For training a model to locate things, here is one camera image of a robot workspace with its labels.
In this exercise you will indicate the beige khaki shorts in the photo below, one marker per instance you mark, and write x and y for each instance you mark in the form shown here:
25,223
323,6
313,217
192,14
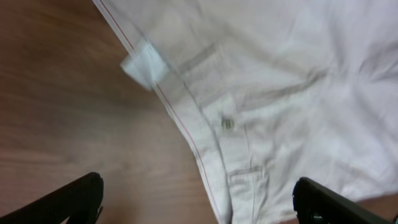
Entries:
268,91

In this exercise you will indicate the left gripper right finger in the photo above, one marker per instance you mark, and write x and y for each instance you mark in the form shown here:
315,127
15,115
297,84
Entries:
316,204

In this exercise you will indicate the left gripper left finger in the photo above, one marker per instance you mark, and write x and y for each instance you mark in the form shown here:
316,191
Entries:
78,202

